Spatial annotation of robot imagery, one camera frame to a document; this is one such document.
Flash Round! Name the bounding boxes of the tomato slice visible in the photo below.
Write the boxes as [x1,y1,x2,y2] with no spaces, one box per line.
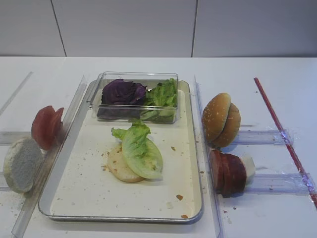
[52,107,64,144]
[31,105,55,150]

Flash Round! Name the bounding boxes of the green lettuce in container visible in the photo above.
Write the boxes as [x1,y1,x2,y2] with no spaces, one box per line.
[144,78,177,107]

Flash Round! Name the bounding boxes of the green lettuce leaf on bun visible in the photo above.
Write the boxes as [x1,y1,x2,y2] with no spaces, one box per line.
[111,120,163,179]

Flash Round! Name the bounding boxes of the white cheese slice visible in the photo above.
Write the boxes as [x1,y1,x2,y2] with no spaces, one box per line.
[241,155,256,185]

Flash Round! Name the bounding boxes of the white bread bun half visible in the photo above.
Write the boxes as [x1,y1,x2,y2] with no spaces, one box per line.
[3,137,43,193]

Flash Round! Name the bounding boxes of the clear plastic container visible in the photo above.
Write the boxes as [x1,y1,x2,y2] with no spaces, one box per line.
[87,71,178,123]

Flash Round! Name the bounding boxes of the purple cabbage leaves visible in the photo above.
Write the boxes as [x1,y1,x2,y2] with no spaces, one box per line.
[102,79,147,105]

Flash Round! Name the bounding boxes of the sesame bun top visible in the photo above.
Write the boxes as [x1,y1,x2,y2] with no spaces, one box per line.
[202,93,231,142]

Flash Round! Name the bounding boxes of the bottom bun slice on tray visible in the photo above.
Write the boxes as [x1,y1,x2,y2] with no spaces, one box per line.
[107,143,144,183]

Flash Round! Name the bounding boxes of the metal baking tray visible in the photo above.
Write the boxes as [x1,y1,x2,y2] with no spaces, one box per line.
[38,80,202,223]

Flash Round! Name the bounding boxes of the brown bun half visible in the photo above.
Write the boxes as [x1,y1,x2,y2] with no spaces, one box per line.
[213,103,241,148]

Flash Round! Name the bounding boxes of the upper right acrylic holder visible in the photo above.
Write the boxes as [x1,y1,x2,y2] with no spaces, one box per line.
[231,124,294,145]

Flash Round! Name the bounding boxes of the acrylic holder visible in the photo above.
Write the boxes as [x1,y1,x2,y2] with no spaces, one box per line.
[237,172,317,196]
[231,124,294,145]

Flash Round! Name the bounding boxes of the lower right acrylic holder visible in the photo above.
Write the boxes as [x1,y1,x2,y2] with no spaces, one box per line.
[237,172,317,196]

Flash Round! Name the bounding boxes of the red plastic strip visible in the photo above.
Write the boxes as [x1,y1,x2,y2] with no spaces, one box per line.
[254,77,317,207]

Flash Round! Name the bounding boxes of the right clear acrylic rail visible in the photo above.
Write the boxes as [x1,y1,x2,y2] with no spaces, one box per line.
[194,75,223,238]

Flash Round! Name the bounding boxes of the far left acrylic rail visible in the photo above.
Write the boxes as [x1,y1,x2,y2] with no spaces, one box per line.
[0,71,34,115]

